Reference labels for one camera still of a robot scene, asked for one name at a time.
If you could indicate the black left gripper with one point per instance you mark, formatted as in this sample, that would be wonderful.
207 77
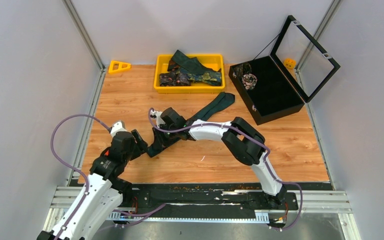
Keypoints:
141 145

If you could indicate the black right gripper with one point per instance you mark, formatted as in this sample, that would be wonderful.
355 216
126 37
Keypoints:
160 141

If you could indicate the dark green tie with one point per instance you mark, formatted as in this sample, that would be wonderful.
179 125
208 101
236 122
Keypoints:
190 64
220 103

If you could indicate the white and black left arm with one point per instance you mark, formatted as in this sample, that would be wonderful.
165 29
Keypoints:
103 192

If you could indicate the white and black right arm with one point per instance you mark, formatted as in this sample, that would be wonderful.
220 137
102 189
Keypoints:
243 141

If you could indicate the dark patterned tie in bin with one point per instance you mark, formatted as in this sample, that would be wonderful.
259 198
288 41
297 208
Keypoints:
173 79

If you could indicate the blue floral tie in bin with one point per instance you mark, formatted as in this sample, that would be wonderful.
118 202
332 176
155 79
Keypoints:
209 77

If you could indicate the dark green tie in bin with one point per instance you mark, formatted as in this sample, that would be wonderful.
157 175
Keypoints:
190 64

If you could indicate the yellow triangle toy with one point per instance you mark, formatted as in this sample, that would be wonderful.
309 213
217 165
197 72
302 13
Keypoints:
116 67

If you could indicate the yellow plastic bin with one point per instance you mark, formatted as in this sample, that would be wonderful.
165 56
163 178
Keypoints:
211 60

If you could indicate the rolled floral tie in box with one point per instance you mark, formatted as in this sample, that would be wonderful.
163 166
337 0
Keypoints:
249 81

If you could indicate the rolled dark tie in box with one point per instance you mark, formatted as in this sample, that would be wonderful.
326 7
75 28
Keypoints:
241 70

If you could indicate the black gift box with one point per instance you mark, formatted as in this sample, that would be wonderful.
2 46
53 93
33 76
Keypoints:
280 91

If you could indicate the yellow round toy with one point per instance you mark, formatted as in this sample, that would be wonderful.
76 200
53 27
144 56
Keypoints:
289 63

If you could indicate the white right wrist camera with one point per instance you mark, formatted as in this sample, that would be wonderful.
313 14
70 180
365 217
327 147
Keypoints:
157 116

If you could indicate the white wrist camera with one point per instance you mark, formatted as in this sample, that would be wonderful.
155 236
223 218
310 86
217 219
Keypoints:
117 127
157 116

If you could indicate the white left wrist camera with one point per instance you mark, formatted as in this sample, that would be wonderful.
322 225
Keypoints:
117 127

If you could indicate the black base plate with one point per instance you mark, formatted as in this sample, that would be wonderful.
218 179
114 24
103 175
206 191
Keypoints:
204 200

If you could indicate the aluminium rail frame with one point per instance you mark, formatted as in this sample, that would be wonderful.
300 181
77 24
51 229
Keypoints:
324 214

